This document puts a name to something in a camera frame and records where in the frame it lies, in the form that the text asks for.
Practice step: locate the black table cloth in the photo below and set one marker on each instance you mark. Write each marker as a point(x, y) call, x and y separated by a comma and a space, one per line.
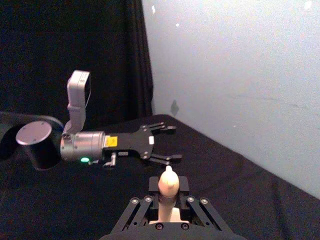
point(250, 195)

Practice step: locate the black hanging curtain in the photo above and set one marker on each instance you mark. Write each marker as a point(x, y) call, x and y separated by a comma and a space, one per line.
point(62, 45)

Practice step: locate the plain pale wall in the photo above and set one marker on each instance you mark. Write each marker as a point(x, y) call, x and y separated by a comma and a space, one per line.
point(237, 75)

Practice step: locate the small white three-armed plastic piece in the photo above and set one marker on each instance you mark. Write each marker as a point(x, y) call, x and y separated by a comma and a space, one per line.
point(169, 181)

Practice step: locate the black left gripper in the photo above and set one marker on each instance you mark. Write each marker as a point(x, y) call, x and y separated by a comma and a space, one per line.
point(135, 143)

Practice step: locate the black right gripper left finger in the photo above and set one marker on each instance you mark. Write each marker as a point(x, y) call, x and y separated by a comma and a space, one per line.
point(154, 186)

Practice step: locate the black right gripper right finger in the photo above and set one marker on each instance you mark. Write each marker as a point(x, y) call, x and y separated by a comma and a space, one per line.
point(183, 186)

